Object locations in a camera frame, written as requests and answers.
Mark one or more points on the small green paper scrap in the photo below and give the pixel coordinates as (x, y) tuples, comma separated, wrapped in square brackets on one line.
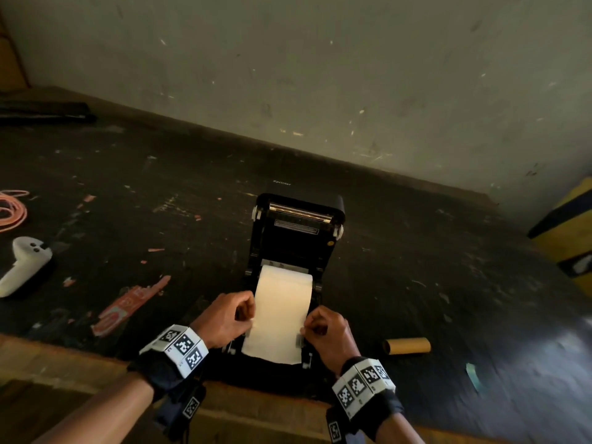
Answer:
[(474, 376)]

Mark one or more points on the person's left hand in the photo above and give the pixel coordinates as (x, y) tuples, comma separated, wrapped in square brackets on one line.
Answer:
[(222, 319)]

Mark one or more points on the wrist tracker with markers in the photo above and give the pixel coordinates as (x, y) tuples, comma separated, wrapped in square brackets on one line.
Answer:
[(367, 393), (178, 360)]

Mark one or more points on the red torn label strip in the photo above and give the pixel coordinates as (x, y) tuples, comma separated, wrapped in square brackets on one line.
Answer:
[(127, 307)]

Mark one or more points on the person's right forearm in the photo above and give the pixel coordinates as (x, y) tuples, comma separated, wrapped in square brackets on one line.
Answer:
[(397, 432)]

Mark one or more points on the white label paper roll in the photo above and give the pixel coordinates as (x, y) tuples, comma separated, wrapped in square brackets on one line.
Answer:
[(280, 312)]

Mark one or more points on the person's right fingers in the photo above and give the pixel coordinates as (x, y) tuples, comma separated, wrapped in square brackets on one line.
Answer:
[(314, 326)]

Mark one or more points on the brown cardboard tube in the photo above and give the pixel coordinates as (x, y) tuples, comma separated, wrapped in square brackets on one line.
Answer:
[(407, 346)]

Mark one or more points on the white handheld controller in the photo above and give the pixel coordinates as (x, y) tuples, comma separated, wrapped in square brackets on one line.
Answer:
[(23, 265)]

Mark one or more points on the left wrist tracker with markers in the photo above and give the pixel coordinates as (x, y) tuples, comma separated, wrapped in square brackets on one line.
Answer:
[(178, 360)]

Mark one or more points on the black label printer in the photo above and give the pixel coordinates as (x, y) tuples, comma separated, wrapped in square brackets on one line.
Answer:
[(296, 240)]

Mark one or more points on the person's left fingers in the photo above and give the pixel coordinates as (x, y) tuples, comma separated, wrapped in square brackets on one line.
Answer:
[(245, 312)]

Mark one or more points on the person's right hand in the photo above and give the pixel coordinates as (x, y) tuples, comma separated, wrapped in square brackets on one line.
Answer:
[(332, 339)]

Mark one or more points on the flat black object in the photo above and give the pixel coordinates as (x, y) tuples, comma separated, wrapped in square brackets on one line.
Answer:
[(44, 113)]

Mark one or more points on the person's left forearm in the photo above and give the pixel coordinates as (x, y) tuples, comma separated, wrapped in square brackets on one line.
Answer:
[(99, 411)]

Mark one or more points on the right wrist tracker with markers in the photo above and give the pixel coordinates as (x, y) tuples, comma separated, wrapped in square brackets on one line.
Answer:
[(367, 393)]

